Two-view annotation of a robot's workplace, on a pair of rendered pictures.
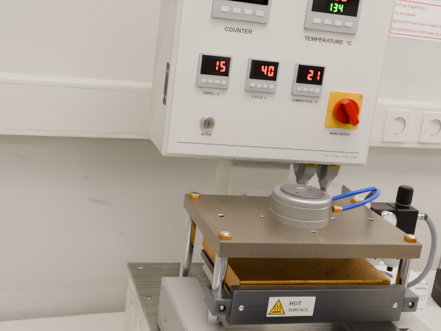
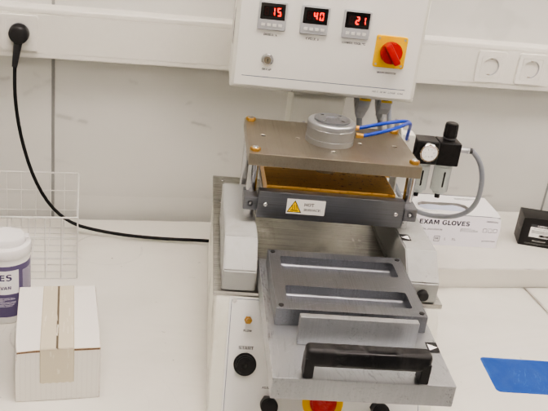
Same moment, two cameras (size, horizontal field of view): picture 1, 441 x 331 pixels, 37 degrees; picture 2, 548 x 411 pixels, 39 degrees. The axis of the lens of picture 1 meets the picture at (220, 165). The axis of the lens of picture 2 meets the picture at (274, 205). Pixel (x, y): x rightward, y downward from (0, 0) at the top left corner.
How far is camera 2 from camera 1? 0.46 m
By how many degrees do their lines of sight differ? 14
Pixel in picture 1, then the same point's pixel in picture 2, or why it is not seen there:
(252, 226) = (284, 143)
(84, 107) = (184, 41)
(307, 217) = (329, 140)
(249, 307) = (271, 205)
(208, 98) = (267, 38)
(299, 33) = not seen: outside the picture
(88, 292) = (192, 203)
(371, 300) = (373, 209)
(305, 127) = (354, 66)
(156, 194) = not seen: hidden behind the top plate
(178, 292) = (230, 194)
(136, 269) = (218, 181)
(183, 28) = not seen: outside the picture
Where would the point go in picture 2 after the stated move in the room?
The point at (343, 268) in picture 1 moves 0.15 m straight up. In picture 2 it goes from (360, 183) to (376, 93)
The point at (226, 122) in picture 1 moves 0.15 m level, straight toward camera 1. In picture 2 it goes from (284, 59) to (262, 77)
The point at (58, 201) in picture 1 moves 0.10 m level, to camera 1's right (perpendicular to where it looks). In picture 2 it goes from (165, 121) to (208, 130)
